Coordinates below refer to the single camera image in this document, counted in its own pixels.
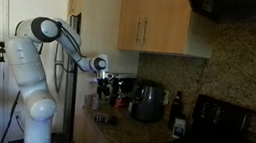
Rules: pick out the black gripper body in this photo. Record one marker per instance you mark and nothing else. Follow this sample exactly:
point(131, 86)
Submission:
point(104, 85)

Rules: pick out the dark air fryer drawer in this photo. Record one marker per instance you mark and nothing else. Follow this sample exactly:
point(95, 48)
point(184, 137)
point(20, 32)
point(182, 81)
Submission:
point(142, 112)

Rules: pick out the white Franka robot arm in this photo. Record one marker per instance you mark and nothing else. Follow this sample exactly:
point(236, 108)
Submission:
point(31, 68)

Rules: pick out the pale soda can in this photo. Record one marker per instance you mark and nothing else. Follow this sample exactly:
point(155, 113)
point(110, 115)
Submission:
point(95, 102)

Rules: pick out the red small package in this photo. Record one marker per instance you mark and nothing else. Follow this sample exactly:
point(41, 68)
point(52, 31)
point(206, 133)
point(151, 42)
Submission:
point(119, 102)

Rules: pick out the black coffee maker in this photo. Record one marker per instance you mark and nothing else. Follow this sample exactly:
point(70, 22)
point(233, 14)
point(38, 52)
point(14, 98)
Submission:
point(124, 86)

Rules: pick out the small black countertop device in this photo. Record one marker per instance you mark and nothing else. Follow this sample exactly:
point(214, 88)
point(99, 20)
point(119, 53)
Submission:
point(106, 119)

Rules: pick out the stainless steel refrigerator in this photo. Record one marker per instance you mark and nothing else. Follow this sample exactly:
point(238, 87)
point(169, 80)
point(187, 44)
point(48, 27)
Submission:
point(67, 100)

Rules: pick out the wooden base cabinet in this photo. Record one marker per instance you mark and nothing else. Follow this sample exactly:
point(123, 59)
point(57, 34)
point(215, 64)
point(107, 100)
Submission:
point(87, 136)

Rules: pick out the dark glass bottle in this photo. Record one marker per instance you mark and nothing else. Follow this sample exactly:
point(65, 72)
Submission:
point(175, 110)

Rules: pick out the tall wooden pantry cabinet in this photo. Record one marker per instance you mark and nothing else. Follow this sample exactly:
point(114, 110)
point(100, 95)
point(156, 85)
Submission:
point(100, 7)

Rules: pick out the white labelled small container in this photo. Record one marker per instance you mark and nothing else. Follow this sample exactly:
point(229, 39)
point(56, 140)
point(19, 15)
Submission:
point(179, 128)

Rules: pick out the wooden upper cabinet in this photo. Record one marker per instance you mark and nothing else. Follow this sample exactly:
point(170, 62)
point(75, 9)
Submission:
point(165, 19)

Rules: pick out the dark range hood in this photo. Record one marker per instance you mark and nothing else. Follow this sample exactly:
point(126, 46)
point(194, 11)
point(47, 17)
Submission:
point(244, 8)

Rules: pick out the white wall outlet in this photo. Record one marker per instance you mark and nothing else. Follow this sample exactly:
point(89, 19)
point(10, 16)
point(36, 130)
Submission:
point(166, 97)

